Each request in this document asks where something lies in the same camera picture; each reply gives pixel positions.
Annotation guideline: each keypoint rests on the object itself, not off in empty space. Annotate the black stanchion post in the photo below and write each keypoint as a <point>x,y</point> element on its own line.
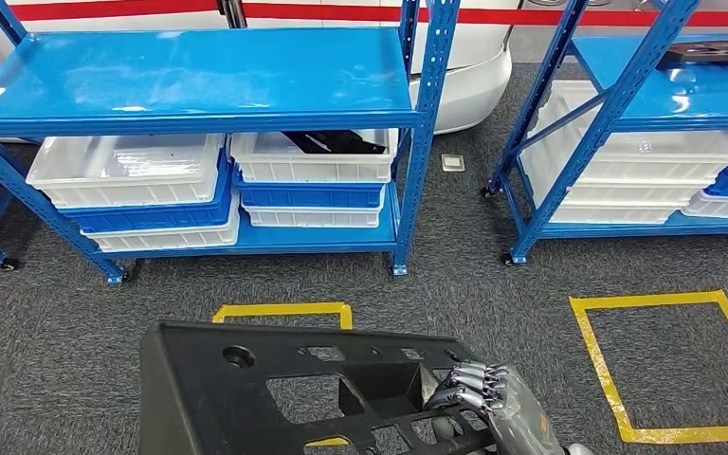
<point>232,12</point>

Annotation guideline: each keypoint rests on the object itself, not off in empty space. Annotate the yellow floor tape square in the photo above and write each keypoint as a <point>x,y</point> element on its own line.
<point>596,364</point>
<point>276,309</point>

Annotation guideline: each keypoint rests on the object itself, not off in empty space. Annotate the silver floor socket plate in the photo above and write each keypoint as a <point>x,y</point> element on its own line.
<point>452,162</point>

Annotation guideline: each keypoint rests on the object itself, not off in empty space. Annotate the red barrier belt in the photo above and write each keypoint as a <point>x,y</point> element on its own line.
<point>339,11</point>

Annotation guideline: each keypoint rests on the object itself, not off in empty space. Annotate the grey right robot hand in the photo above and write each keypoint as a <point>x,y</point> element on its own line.
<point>521,414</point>

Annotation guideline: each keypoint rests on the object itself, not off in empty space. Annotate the black moulded plastic piece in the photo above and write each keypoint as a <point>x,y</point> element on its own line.
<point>339,143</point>

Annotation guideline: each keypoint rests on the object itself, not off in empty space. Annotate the white car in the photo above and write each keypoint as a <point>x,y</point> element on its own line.
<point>464,88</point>

